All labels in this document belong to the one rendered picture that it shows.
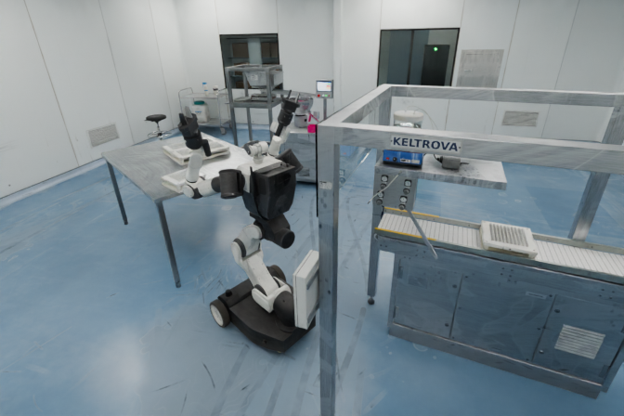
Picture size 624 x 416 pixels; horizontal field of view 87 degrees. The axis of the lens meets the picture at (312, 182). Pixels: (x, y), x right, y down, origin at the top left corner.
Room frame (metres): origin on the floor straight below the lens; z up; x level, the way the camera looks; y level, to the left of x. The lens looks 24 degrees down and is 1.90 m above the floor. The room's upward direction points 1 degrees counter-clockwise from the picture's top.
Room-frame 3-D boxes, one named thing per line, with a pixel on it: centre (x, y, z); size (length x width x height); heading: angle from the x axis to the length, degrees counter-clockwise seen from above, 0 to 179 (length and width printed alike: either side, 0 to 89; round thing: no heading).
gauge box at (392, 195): (1.62, -0.45, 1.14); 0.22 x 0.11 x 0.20; 67
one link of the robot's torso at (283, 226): (1.70, 0.24, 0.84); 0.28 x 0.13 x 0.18; 46
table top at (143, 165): (3.03, 1.25, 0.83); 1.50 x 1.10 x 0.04; 43
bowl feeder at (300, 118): (4.47, 0.08, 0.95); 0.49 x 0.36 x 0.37; 75
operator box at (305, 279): (1.03, 0.02, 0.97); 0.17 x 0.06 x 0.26; 157
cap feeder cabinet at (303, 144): (4.41, 0.05, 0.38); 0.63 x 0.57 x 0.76; 75
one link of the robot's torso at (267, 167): (1.72, 0.26, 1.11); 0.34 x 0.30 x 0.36; 136
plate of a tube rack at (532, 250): (1.49, -1.05, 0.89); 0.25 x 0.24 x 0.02; 157
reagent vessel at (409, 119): (1.69, -0.51, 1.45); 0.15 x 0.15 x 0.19
